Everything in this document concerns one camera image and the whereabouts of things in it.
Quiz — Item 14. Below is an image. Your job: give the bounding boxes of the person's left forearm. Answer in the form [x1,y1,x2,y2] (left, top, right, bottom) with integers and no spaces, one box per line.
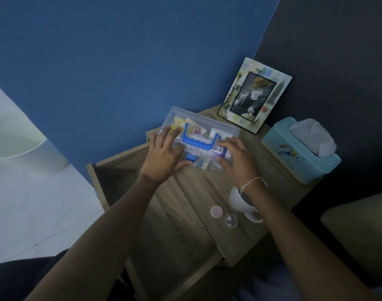
[25,175,162,301]

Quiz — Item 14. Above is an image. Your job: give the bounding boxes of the beige cushion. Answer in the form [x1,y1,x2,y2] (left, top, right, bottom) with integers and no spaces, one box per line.
[320,190,382,286]

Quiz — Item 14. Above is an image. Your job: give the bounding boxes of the white mug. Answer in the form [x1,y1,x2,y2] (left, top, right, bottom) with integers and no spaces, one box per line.
[229,186,264,223]

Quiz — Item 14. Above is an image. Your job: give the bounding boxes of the white purple medicine bottle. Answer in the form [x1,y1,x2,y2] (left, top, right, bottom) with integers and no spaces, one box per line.
[213,145,233,161]

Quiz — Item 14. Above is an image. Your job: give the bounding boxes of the wooden nightstand drawer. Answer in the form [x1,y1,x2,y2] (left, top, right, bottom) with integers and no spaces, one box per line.
[86,142,225,301]

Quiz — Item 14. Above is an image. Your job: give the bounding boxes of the wooden nightstand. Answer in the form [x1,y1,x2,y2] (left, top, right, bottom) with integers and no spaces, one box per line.
[86,105,320,301]

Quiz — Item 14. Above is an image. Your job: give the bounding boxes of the white round bin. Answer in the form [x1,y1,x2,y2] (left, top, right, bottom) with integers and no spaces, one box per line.
[0,114,69,175]

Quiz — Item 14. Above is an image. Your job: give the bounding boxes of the person's left hand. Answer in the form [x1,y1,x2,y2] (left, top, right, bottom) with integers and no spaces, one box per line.
[140,125,195,186]

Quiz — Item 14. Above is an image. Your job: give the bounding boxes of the person's right forearm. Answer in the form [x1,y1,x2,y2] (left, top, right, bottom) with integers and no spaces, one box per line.
[239,178,381,301]

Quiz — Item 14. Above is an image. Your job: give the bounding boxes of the person's right hand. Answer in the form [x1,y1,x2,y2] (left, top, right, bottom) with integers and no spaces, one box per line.
[216,137,264,190]

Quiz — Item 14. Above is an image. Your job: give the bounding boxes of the light blue tissue box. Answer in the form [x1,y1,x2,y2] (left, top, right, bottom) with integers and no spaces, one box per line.
[261,117,342,185]

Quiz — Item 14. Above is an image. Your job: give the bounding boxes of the clear medicine box blue handle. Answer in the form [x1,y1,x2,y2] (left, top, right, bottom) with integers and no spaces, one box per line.
[146,106,240,171]

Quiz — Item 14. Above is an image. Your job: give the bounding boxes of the yellow medicine packet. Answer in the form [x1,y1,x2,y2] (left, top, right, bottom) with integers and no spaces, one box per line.
[171,116,208,135]

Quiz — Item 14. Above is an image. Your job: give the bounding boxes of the white tissue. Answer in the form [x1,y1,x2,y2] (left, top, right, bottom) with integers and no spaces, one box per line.
[289,118,338,158]

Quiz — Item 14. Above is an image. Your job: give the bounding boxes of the white string bracelet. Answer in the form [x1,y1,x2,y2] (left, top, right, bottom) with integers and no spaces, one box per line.
[239,177,269,195]

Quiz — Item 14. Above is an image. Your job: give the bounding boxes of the person's dark trousers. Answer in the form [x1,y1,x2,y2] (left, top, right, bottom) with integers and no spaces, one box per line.
[0,249,138,301]

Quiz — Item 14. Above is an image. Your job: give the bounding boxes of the floral picture frame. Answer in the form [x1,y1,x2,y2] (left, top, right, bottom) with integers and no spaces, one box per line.
[217,56,293,135]

